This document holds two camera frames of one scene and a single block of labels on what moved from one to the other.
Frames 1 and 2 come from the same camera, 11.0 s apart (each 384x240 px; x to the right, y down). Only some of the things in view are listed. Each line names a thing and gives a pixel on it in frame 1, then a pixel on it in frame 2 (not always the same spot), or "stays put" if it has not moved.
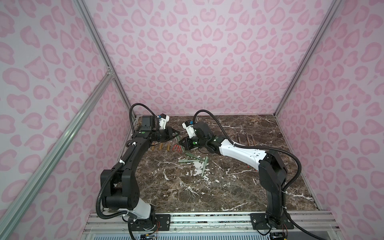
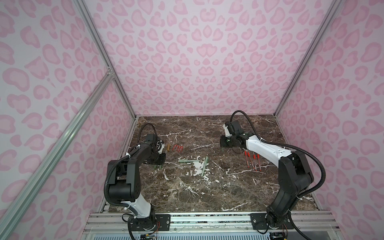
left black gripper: (169, 134) to (162, 160)
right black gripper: (187, 145) to (223, 143)
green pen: (188, 160) stays put
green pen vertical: (204, 166) stays put
